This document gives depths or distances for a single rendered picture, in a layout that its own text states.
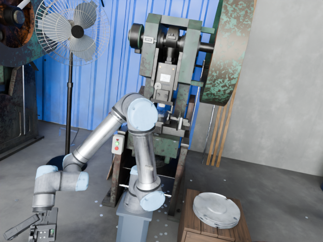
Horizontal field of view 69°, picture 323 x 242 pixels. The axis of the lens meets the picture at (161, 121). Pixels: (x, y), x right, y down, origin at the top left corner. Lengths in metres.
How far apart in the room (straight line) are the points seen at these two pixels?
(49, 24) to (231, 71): 1.41
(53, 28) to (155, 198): 1.54
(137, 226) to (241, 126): 2.21
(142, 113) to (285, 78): 2.52
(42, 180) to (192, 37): 1.29
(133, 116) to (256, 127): 2.53
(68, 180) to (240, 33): 1.17
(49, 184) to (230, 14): 1.27
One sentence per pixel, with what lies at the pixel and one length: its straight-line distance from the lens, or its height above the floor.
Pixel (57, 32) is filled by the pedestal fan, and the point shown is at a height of 1.26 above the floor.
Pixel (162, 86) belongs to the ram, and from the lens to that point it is 1.83.
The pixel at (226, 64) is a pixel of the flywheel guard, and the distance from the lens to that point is 1.49.
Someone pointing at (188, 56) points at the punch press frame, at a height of 1.25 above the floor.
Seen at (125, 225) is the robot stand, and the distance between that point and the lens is 1.37.
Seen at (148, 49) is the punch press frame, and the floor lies 1.25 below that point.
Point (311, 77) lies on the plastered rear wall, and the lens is 3.34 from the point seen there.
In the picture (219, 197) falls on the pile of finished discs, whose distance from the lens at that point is 1.72.
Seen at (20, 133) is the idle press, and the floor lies 0.15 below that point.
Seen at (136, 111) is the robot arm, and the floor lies 1.04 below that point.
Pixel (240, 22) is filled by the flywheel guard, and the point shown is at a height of 1.48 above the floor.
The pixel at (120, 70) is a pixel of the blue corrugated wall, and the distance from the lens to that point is 3.15.
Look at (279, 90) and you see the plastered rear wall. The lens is 3.23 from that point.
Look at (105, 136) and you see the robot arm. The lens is 1.07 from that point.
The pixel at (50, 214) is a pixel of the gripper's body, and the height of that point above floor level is 0.65.
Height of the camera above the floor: 1.29
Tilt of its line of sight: 17 degrees down
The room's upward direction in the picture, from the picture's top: 9 degrees clockwise
